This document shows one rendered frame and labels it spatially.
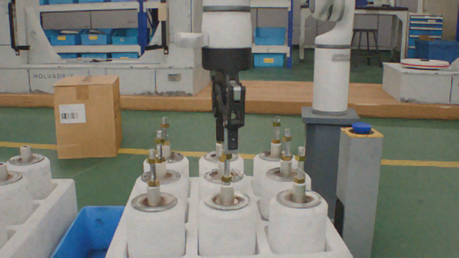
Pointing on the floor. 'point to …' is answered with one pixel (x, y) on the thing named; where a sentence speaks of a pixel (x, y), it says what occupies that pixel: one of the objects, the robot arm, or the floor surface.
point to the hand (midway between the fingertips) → (226, 138)
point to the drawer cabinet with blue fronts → (433, 28)
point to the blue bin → (90, 233)
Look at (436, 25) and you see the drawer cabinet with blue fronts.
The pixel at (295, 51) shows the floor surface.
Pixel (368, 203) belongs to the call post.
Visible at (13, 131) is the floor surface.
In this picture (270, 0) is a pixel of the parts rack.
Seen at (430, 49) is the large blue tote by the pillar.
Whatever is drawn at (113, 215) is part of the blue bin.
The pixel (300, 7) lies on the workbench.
